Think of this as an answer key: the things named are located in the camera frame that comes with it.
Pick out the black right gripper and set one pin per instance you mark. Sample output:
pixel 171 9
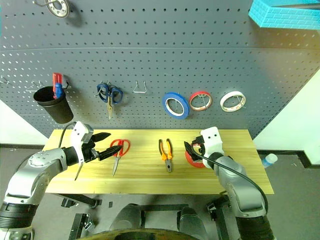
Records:
pixel 200 138

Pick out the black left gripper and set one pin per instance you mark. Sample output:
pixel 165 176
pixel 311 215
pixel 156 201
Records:
pixel 88 151

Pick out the wide red tape roll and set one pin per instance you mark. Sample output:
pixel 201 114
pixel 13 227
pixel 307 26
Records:
pixel 195 163

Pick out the orange black pliers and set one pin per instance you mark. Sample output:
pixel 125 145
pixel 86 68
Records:
pixel 168 165

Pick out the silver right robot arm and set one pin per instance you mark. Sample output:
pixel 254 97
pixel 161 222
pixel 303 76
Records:
pixel 240 190

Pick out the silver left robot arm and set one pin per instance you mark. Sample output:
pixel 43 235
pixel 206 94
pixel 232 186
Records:
pixel 42 162

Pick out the dark grey metal pegboard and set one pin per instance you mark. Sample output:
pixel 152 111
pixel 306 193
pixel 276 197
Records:
pixel 150 37

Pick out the metal tape hook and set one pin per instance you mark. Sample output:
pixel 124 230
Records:
pixel 177 102
pixel 242 101
pixel 205 100

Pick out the blue tape roll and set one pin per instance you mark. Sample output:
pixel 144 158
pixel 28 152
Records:
pixel 164 103

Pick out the black cup holder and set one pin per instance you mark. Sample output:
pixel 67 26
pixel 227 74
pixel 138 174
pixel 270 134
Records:
pixel 58 112

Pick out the white tape roll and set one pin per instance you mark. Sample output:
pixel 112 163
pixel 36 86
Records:
pixel 222 102

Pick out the thin red tape roll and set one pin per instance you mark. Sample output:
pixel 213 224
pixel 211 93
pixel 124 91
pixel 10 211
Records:
pixel 200 93

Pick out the silver scissors hook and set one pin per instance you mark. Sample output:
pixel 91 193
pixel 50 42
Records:
pixel 108 82

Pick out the white bottle with blue cap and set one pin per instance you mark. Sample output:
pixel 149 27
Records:
pixel 268 160

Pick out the red utility knife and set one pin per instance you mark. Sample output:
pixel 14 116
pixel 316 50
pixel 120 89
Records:
pixel 55 78

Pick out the cyan brick pattern foam block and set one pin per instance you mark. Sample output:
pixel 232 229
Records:
pixel 282 17

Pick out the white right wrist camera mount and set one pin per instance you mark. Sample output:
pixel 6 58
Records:
pixel 212 142

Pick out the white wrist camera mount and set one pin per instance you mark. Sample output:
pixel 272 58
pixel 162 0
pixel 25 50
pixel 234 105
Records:
pixel 77 132
pixel 212 142

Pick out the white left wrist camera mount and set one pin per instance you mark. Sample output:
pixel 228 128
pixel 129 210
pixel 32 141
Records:
pixel 77 132

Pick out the black metal table frame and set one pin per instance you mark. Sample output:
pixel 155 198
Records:
pixel 162 208

